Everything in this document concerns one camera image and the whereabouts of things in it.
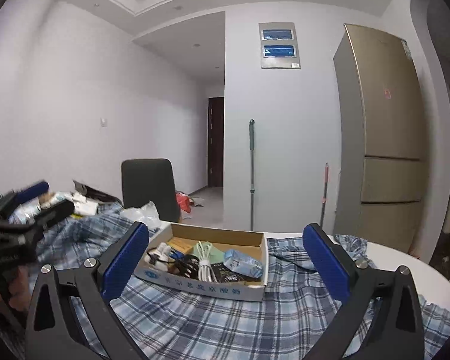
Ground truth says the dark folder on table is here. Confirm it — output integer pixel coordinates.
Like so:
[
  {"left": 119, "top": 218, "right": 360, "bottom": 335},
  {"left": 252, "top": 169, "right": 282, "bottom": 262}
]
[{"left": 73, "top": 180, "right": 122, "bottom": 204}]

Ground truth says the red plastic bag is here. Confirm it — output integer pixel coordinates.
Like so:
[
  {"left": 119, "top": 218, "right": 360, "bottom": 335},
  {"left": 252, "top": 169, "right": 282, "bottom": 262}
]
[{"left": 175, "top": 191, "right": 191, "bottom": 214}]

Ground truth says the wall electrical panel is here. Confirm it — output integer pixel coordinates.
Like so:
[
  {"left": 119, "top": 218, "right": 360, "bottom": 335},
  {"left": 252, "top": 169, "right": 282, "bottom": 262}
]
[{"left": 259, "top": 22, "right": 301, "bottom": 69}]

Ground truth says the green snap pouch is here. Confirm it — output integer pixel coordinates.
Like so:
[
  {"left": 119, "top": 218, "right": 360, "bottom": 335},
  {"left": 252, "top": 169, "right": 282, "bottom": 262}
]
[{"left": 209, "top": 245, "right": 224, "bottom": 265}]

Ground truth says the red broom handle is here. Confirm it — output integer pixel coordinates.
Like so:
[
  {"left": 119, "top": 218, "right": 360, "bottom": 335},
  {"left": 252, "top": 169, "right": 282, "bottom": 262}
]
[{"left": 319, "top": 163, "right": 329, "bottom": 227}]

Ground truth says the blue tissue packet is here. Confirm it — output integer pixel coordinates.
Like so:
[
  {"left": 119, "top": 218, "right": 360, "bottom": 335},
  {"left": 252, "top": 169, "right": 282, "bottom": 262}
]
[{"left": 223, "top": 249, "right": 263, "bottom": 279}]

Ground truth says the dark grey chair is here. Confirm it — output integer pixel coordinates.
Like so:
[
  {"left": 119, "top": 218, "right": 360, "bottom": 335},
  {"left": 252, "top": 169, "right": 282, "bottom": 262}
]
[{"left": 121, "top": 158, "right": 181, "bottom": 223}]

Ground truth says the gold refrigerator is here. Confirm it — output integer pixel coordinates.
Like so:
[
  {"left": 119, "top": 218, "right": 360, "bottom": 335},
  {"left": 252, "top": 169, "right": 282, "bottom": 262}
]
[{"left": 333, "top": 24, "right": 428, "bottom": 253}]

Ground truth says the blue plaid shirt cloth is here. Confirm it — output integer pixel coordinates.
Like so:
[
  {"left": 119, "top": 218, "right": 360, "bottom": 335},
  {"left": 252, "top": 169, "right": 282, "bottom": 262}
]
[{"left": 29, "top": 204, "right": 450, "bottom": 359}]

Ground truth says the grey green mop handle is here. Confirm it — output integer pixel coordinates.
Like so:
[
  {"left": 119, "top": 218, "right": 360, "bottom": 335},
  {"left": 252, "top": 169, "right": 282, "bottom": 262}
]
[{"left": 249, "top": 119, "right": 255, "bottom": 232}]

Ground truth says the person's left hand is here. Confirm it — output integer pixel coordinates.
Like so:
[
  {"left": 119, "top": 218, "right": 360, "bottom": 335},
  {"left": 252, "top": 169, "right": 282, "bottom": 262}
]
[{"left": 0, "top": 265, "right": 31, "bottom": 312}]

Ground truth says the white charger with cable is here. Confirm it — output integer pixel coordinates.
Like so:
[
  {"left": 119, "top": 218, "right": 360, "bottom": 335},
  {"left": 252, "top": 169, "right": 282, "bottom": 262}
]
[{"left": 195, "top": 241, "right": 216, "bottom": 283}]

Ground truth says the clear plastic bag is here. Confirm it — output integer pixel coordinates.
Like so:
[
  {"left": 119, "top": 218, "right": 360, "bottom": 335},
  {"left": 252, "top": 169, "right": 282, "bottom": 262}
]
[{"left": 120, "top": 201, "right": 161, "bottom": 230}]

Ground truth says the gold blue cigarette carton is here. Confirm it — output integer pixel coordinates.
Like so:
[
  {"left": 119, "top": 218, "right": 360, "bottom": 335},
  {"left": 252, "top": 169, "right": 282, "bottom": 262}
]
[{"left": 167, "top": 236, "right": 197, "bottom": 254}]

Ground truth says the shallow cardboard box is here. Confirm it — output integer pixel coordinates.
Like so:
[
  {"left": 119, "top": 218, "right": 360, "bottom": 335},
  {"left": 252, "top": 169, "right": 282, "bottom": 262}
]
[{"left": 134, "top": 223, "right": 268, "bottom": 302}]

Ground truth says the black hair clip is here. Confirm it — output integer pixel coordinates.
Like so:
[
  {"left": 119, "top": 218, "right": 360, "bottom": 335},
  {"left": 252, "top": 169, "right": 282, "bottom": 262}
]
[{"left": 145, "top": 248, "right": 201, "bottom": 280}]

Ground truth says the dark brown door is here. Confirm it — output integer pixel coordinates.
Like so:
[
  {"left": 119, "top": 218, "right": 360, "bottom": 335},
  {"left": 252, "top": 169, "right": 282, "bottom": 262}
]
[{"left": 207, "top": 97, "right": 224, "bottom": 187}]

